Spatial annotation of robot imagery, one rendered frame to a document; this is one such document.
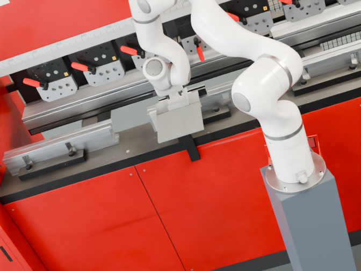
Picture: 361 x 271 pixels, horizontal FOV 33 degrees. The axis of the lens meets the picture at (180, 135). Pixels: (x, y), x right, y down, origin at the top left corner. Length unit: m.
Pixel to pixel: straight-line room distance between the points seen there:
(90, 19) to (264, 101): 0.89
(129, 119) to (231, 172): 1.93
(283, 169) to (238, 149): 0.66
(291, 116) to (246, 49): 0.23
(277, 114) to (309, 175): 0.29
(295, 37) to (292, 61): 1.01
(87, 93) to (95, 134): 0.31
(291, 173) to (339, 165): 0.81
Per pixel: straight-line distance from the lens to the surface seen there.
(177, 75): 2.10
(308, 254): 2.06
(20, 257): 2.77
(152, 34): 1.99
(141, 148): 2.50
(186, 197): 2.63
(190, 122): 2.30
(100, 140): 2.58
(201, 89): 2.47
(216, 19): 1.71
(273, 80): 1.65
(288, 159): 1.82
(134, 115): 4.40
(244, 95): 1.63
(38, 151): 2.65
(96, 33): 2.32
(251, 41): 1.71
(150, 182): 2.57
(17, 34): 2.35
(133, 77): 2.77
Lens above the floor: 2.29
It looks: 35 degrees down
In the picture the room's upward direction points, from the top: 23 degrees counter-clockwise
